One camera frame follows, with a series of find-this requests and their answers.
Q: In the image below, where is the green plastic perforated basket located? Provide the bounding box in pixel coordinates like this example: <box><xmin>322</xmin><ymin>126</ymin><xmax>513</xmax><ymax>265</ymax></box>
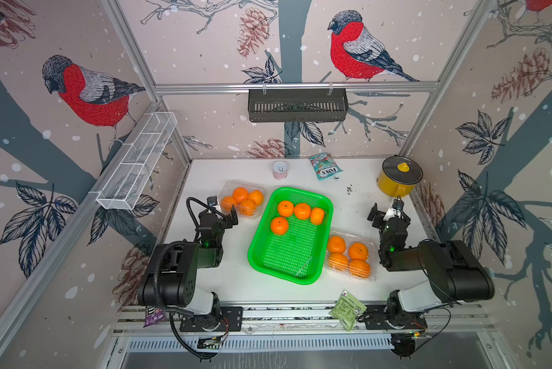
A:
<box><xmin>248</xmin><ymin>187</ymin><xmax>334</xmax><ymax>285</ymax></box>

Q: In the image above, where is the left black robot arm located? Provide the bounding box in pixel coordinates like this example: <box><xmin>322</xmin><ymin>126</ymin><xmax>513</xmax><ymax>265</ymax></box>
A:
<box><xmin>136</xmin><ymin>197</ymin><xmax>239</xmax><ymax>331</ymax></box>

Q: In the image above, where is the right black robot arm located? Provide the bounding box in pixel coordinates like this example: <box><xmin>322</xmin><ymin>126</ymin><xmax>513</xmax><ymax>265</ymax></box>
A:
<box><xmin>368</xmin><ymin>197</ymin><xmax>495</xmax><ymax>329</ymax></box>

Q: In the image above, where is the yellow pot with lid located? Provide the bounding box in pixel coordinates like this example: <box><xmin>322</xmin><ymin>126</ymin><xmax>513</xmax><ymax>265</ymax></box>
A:
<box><xmin>377</xmin><ymin>155</ymin><xmax>424</xmax><ymax>198</ymax></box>

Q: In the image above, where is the orange in basket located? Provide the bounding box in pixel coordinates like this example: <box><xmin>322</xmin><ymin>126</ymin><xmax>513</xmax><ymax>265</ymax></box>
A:
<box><xmin>277</xmin><ymin>201</ymin><xmax>294</xmax><ymax>218</ymax></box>
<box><xmin>270</xmin><ymin>217</ymin><xmax>289</xmax><ymax>235</ymax></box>
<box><xmin>294</xmin><ymin>203</ymin><xmax>312</xmax><ymax>220</ymax></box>
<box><xmin>310</xmin><ymin>207</ymin><xmax>325</xmax><ymax>225</ymax></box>

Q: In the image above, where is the small pink white cup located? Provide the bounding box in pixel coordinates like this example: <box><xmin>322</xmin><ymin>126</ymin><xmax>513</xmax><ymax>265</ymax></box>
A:
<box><xmin>272</xmin><ymin>161</ymin><xmax>288</xmax><ymax>181</ymax></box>

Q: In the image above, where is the Fox's candy bag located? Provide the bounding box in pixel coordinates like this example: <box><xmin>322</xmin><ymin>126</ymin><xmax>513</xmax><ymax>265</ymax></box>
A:
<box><xmin>309</xmin><ymin>153</ymin><xmax>342</xmax><ymax>181</ymax></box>

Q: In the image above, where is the green snack packet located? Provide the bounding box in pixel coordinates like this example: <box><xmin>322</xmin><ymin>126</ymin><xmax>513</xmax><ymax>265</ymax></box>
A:
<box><xmin>329</xmin><ymin>290</ymin><xmax>367</xmax><ymax>331</ymax></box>

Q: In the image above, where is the purple M&M's candy bag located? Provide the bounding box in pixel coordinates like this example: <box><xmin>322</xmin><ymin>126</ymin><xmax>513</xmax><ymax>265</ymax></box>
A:
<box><xmin>144</xmin><ymin>307</ymin><xmax>165</xmax><ymax>327</ymax></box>

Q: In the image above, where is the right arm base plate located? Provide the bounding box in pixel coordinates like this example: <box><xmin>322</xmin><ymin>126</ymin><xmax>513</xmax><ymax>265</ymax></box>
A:
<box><xmin>357</xmin><ymin>304</ymin><xmax>428</xmax><ymax>331</ymax></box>

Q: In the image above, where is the white wire mesh shelf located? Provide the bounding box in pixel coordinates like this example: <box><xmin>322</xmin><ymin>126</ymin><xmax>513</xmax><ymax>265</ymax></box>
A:
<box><xmin>96</xmin><ymin>112</ymin><xmax>177</xmax><ymax>210</ymax></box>

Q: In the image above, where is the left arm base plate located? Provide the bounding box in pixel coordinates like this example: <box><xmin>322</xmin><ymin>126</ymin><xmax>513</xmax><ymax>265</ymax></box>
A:
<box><xmin>180</xmin><ymin>307</ymin><xmax>243</xmax><ymax>333</ymax></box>

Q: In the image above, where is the black hanging wire basket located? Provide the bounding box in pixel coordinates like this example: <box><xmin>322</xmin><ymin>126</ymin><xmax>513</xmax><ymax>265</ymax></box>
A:
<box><xmin>248</xmin><ymin>89</ymin><xmax>349</xmax><ymax>123</ymax></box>

